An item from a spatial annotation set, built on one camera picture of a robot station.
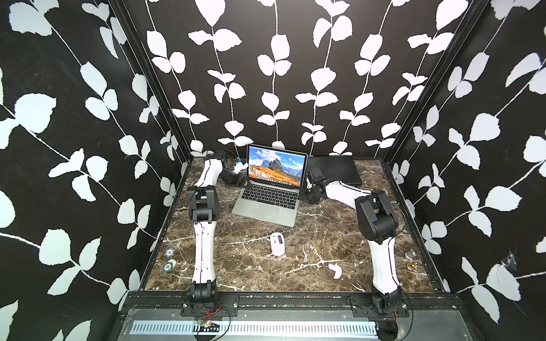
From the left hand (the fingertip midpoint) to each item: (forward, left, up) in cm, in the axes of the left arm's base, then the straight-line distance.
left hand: (247, 181), depth 106 cm
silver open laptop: (+1, -14, +1) cm, 14 cm away
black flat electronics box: (+13, -54, -7) cm, 56 cm away
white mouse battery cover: (-43, -37, -3) cm, 57 cm away
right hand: (-8, -25, -1) cm, 26 cm away
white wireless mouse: (-33, -14, -1) cm, 36 cm away
